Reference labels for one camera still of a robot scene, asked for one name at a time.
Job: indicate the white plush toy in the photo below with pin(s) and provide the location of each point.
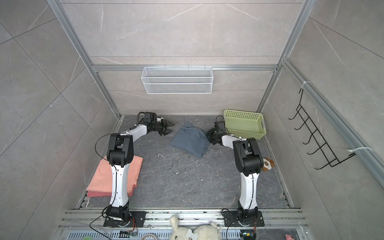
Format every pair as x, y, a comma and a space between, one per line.
204, 232

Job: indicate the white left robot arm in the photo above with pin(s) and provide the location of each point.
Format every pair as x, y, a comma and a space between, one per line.
120, 154

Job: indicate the small brown plush toy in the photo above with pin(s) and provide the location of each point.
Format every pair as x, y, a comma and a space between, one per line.
268, 164

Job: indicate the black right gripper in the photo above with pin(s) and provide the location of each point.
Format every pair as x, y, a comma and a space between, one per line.
208, 134

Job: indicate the aluminium frame post corner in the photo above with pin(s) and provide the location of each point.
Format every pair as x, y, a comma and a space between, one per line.
73, 37
303, 16

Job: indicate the aluminium frame post left corner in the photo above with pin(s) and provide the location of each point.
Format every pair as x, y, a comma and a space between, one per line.
73, 37

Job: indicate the blue-grey t-shirt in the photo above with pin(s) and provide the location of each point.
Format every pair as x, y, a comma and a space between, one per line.
192, 140

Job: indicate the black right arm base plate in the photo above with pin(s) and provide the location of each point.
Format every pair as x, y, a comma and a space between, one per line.
229, 220

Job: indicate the folded pink t-shirt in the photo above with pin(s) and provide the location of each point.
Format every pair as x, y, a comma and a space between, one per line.
101, 184

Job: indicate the black wire hook rack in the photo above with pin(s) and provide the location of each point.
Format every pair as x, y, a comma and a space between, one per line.
316, 137

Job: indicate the light green plastic basket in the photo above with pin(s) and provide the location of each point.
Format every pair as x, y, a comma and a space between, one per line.
245, 124

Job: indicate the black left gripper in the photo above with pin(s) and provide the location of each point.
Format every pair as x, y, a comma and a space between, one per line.
165, 125

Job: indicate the aluminium front rail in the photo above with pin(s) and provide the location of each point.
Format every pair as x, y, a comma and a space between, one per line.
160, 219

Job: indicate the aluminium frame post right corner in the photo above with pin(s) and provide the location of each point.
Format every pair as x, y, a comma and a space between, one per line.
303, 16

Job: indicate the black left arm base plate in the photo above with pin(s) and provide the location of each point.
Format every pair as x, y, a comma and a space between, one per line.
131, 219

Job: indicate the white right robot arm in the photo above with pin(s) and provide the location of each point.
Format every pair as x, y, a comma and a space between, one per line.
249, 163

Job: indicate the white wire mesh basket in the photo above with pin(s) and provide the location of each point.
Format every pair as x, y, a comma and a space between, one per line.
177, 80

